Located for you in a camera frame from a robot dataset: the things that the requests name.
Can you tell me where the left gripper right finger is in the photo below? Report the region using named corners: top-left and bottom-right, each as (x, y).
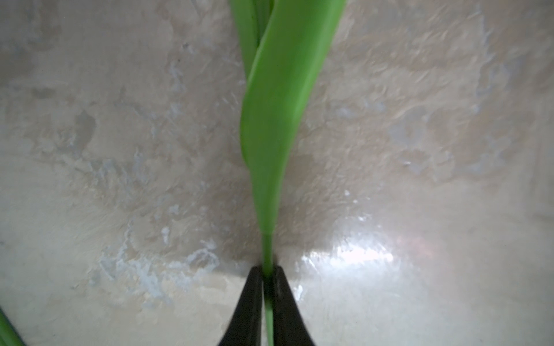
top-left (271, 266), bottom-right (315, 346)

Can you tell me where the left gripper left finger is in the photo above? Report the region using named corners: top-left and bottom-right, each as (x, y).
top-left (218, 266), bottom-right (263, 346)

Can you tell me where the tulip bunch with green leaves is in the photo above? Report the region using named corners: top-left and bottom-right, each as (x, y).
top-left (0, 311), bottom-right (25, 346)

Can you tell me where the blue tulip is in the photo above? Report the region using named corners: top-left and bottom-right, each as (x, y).
top-left (229, 0), bottom-right (346, 345)

